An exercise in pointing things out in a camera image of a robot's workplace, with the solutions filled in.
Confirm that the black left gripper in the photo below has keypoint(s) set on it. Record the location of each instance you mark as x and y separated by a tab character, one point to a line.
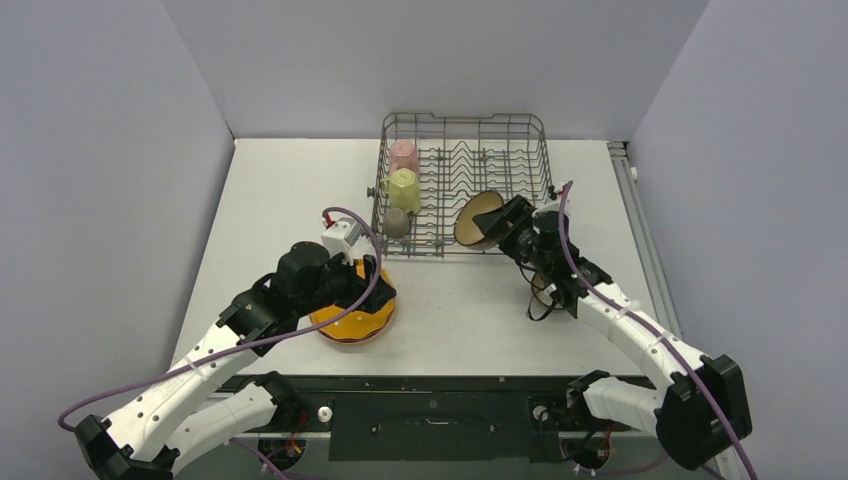
356	286

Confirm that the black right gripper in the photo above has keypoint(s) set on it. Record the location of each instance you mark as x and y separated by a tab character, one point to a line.
513	221

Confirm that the brown ceramic bowl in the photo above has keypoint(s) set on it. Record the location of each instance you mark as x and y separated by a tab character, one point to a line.
466	233
538	288

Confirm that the small grey-green cup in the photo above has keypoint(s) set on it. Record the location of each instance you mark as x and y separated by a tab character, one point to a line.
397	222

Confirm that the grey wire dish rack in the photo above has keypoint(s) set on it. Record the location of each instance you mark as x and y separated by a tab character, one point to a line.
459	157

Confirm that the pale yellow mug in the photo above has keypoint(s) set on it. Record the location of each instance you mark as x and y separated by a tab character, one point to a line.
403	189

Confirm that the pink mug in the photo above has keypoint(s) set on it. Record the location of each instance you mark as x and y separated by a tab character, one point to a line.
403	154

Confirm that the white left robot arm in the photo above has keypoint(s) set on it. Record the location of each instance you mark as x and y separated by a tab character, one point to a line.
166	426

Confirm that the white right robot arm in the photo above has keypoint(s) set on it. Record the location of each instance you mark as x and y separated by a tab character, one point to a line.
696	405

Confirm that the orange polka dot plate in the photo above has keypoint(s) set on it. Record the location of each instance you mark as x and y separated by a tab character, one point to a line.
326	313

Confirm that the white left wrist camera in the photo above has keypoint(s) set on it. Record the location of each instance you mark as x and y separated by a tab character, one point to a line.
340	238

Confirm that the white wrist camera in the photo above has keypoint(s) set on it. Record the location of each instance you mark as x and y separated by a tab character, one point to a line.
340	238
553	198

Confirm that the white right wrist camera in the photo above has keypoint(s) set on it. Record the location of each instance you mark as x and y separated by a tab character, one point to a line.
553	198

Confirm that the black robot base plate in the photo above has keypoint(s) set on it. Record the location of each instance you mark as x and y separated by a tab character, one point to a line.
432	418

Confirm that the aluminium frame rail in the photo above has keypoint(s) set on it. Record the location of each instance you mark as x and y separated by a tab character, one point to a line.
626	177

